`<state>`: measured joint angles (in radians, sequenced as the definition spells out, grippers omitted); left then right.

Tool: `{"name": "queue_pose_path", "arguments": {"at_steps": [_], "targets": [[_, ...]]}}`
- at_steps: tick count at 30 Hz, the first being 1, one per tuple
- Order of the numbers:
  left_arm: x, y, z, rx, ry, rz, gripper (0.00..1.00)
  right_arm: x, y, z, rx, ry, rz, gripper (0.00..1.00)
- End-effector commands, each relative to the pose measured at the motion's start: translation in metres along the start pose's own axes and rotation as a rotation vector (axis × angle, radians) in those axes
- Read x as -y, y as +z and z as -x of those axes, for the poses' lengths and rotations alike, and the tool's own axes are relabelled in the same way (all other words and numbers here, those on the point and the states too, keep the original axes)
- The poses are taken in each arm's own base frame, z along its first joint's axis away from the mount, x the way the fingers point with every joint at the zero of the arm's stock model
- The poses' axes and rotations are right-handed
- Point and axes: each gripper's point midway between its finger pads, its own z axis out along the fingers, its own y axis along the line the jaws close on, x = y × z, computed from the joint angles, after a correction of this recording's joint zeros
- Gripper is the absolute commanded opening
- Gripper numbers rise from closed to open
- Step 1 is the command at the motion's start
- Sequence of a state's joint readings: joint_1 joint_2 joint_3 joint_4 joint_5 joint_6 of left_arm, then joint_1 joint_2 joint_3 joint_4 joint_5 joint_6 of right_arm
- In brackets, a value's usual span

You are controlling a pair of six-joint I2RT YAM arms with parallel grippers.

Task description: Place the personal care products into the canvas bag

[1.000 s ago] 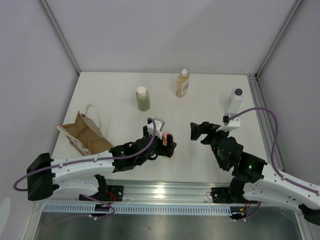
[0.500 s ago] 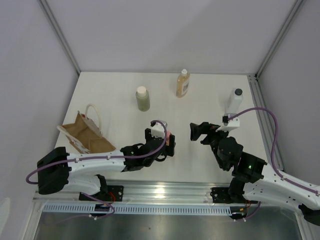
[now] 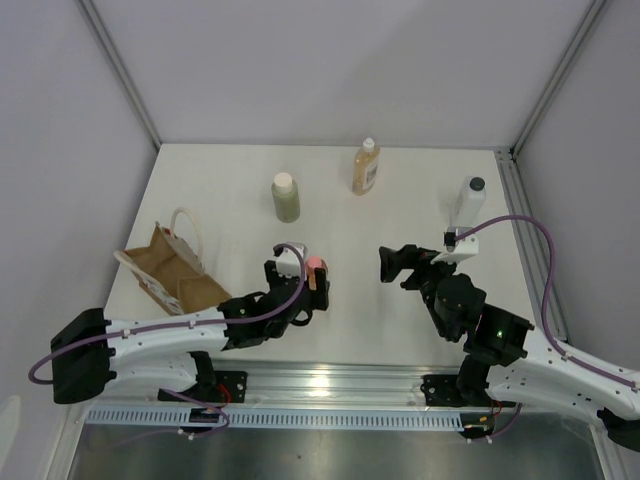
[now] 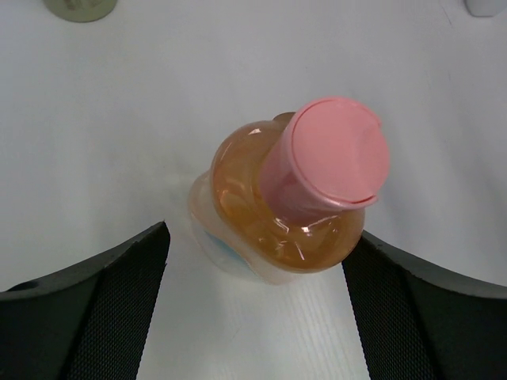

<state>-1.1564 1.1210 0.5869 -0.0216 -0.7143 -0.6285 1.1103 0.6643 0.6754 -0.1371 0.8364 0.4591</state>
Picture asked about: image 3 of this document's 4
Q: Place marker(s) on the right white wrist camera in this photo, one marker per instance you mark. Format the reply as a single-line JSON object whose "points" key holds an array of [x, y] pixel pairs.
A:
{"points": [[459, 245]]}

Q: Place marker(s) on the white bottle grey cap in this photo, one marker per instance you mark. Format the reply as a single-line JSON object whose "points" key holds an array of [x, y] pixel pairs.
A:
{"points": [[468, 203]]}

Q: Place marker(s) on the left aluminium frame post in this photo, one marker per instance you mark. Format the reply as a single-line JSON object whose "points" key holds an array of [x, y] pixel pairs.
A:
{"points": [[108, 48]]}

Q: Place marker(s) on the amber liquid bottle white cap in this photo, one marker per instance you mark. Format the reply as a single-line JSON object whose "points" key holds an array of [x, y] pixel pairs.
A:
{"points": [[365, 167]]}

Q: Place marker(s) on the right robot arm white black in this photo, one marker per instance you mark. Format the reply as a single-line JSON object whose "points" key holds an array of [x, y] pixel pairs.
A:
{"points": [[508, 358]]}

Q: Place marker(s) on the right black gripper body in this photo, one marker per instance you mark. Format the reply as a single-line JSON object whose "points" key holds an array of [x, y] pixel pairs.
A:
{"points": [[428, 278]]}

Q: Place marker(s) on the pink cap amber bottle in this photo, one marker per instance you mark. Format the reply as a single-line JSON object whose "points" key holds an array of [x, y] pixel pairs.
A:
{"points": [[312, 264]]}

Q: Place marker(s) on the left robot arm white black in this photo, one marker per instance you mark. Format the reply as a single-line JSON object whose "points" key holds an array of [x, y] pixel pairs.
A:
{"points": [[173, 357]]}

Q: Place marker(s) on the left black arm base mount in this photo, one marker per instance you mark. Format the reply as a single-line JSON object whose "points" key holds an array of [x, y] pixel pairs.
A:
{"points": [[212, 385]]}

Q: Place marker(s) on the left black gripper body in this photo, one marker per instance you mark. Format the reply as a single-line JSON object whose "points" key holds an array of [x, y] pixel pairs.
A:
{"points": [[272, 276]]}

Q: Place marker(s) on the right side aluminium rail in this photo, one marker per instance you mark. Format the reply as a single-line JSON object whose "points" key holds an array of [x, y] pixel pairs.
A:
{"points": [[531, 244]]}

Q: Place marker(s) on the aluminium frame post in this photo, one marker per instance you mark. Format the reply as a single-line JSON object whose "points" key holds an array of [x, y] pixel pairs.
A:
{"points": [[108, 48], [566, 62]]}

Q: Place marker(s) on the green liquid bottle white cap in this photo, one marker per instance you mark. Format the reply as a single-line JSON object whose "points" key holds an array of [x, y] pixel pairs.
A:
{"points": [[285, 196]]}

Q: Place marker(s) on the aluminium mounting rail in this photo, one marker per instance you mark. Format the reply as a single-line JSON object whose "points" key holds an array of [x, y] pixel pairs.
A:
{"points": [[293, 385]]}

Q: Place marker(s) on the right aluminium frame post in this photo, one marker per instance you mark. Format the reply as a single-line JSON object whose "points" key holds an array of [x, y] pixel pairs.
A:
{"points": [[566, 62]]}

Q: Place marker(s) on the white slotted cable duct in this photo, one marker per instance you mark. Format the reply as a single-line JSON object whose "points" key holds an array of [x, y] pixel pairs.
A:
{"points": [[276, 418]]}

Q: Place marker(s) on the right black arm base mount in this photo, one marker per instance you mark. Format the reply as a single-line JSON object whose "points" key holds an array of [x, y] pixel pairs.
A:
{"points": [[445, 390]]}

